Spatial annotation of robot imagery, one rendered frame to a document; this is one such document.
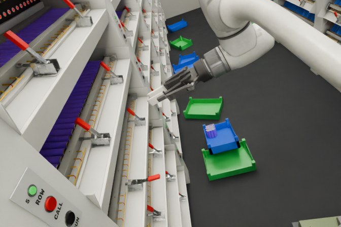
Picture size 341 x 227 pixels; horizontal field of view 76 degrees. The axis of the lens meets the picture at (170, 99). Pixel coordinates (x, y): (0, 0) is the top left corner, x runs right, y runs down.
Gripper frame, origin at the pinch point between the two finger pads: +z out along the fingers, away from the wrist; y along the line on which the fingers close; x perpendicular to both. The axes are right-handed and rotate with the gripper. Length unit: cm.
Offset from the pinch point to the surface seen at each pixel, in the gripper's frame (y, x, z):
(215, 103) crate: 88, -89, -3
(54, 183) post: -45, 23, 2
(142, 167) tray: -20.4, -8.1, 11.2
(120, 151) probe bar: -15.2, -2.5, 16.3
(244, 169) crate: 16, -88, -6
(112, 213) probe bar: -35.2, -2.6, 15.8
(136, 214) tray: -34.7, -7.6, 12.0
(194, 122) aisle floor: 72, -84, 18
